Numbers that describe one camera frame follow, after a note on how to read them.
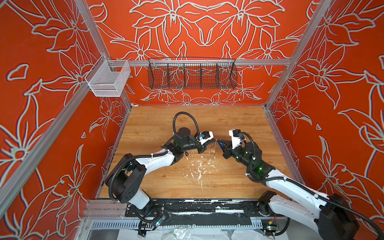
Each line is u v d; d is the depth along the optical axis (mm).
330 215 392
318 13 722
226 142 706
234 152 674
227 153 710
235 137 660
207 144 765
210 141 670
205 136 641
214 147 761
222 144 745
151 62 917
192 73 973
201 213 726
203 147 694
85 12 713
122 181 436
